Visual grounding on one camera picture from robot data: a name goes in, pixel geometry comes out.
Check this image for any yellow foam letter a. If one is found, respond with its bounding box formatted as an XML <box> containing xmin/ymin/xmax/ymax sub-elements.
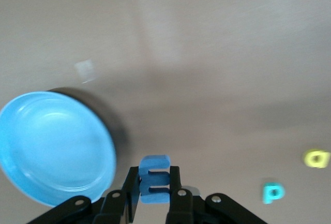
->
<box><xmin>302</xmin><ymin>148</ymin><xmax>331</xmax><ymax>169</ymax></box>

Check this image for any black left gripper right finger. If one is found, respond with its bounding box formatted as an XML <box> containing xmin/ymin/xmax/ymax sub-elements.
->
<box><xmin>164</xmin><ymin>166</ymin><xmax>270</xmax><ymax>224</ymax></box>

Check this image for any teal foam letter p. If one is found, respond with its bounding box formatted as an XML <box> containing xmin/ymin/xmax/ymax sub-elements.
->
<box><xmin>262</xmin><ymin>182</ymin><xmax>286</xmax><ymax>205</ymax></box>

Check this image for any clear tape patch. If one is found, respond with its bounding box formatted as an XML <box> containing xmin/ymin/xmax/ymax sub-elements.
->
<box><xmin>74</xmin><ymin>59</ymin><xmax>96</xmax><ymax>84</ymax></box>

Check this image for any blue plate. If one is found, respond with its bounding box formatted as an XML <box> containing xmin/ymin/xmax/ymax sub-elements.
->
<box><xmin>0</xmin><ymin>91</ymin><xmax>117</xmax><ymax>207</ymax></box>

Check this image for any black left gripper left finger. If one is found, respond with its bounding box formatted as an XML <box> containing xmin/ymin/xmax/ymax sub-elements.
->
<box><xmin>25</xmin><ymin>166</ymin><xmax>142</xmax><ymax>224</ymax></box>

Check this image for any blue foam letter m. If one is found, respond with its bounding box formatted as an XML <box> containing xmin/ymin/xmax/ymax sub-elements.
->
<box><xmin>138</xmin><ymin>154</ymin><xmax>172</xmax><ymax>205</ymax></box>

